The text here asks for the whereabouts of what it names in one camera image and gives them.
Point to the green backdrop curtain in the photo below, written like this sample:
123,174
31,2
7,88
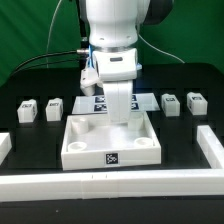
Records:
193,32

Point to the white marker board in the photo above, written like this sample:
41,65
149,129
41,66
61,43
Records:
97,104

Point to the white square table top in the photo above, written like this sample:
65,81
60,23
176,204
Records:
91,141

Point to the black camera pole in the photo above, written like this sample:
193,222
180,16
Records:
81,23

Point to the white fence rail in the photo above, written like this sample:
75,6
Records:
116,184
210,146

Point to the white left fence piece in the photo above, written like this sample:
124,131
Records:
5,145

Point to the white front fence rail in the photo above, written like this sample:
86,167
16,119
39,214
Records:
116,184

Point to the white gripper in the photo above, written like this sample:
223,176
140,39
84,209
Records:
112,69

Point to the white right fence rail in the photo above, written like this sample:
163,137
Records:
210,146

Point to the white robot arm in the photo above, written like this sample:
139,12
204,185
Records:
114,23

